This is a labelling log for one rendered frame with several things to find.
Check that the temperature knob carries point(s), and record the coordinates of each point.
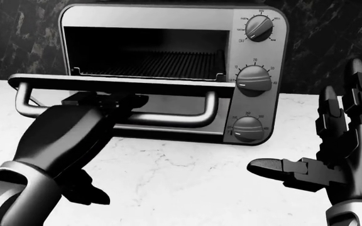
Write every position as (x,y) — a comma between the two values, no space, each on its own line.
(248,129)

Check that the timer knob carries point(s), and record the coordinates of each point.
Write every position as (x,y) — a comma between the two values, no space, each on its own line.
(254,80)

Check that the silver toaster oven body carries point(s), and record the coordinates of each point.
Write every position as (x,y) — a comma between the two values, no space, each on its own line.
(259,77)

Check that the function selector knob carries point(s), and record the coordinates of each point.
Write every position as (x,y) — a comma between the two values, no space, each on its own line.
(259,28)

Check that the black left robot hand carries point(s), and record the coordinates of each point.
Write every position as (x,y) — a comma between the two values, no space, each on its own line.
(64,131)

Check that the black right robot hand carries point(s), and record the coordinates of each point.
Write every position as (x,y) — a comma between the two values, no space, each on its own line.
(354,150)

